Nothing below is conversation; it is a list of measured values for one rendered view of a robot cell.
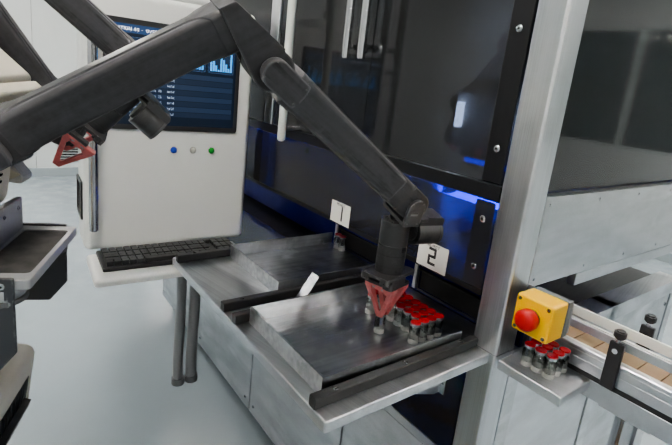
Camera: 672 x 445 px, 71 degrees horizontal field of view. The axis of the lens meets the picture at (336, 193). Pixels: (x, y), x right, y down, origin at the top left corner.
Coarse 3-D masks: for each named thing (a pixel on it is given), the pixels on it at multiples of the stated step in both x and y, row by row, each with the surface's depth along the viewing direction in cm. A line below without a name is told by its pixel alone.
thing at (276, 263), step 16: (272, 240) 135; (288, 240) 138; (304, 240) 141; (320, 240) 145; (240, 256) 123; (256, 256) 130; (272, 256) 131; (288, 256) 132; (304, 256) 134; (320, 256) 135; (336, 256) 136; (352, 256) 138; (256, 272) 116; (272, 272) 120; (288, 272) 122; (304, 272) 123; (320, 272) 124; (336, 272) 117; (352, 272) 121; (272, 288) 110
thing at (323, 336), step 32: (352, 288) 110; (256, 320) 93; (288, 320) 98; (320, 320) 99; (352, 320) 101; (288, 352) 83; (320, 352) 87; (352, 352) 89; (384, 352) 90; (416, 352) 87; (320, 384) 75
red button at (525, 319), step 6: (516, 312) 85; (522, 312) 84; (528, 312) 83; (534, 312) 84; (516, 318) 84; (522, 318) 83; (528, 318) 83; (534, 318) 83; (516, 324) 85; (522, 324) 83; (528, 324) 83; (534, 324) 82; (522, 330) 84; (528, 330) 83
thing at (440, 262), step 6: (420, 246) 107; (426, 246) 105; (432, 246) 104; (438, 246) 103; (420, 252) 107; (426, 252) 105; (432, 252) 104; (438, 252) 103; (444, 252) 101; (420, 258) 107; (426, 258) 106; (432, 258) 104; (438, 258) 103; (444, 258) 101; (426, 264) 106; (438, 264) 103; (444, 264) 102; (438, 270) 103; (444, 270) 102
